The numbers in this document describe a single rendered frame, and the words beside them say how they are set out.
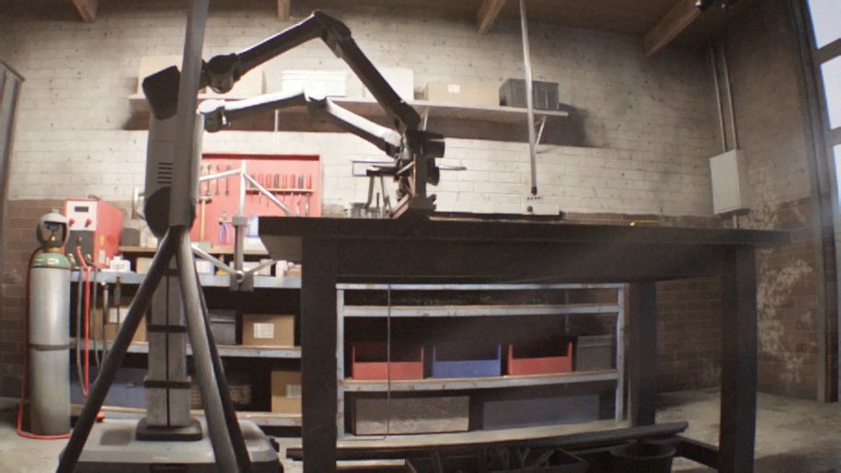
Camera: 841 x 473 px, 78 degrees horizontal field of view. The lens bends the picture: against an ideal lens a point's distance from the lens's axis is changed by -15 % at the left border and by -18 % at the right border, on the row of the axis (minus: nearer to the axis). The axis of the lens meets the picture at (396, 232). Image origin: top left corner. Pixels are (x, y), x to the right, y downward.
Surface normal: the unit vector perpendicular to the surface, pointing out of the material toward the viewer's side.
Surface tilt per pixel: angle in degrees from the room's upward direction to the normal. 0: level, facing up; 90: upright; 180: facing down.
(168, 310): 90
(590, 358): 90
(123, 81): 90
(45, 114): 90
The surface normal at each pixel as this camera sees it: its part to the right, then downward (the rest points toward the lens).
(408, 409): 0.15, -0.11
